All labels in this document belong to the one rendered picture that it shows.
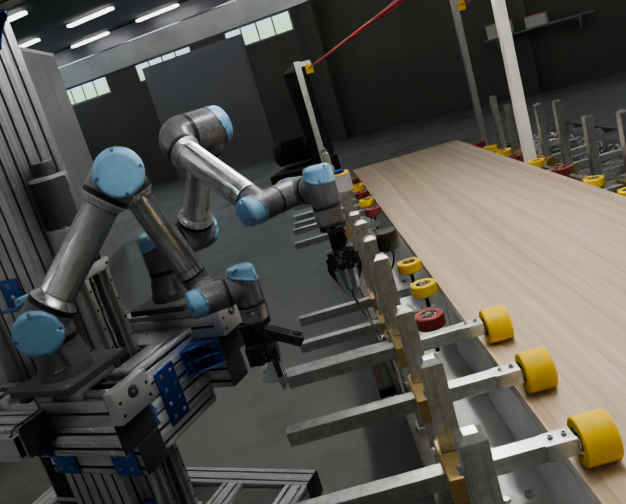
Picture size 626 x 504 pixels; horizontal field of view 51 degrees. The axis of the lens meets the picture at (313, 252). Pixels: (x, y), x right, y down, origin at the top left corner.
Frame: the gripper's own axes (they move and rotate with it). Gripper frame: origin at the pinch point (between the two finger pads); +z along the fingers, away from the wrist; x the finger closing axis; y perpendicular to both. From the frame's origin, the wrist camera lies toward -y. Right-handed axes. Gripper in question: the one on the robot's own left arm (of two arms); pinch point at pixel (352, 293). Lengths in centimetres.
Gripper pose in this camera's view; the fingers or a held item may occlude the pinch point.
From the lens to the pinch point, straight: 175.6
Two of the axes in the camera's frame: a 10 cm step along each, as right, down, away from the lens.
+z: 2.8, 9.3, 2.2
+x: 9.6, -2.8, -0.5
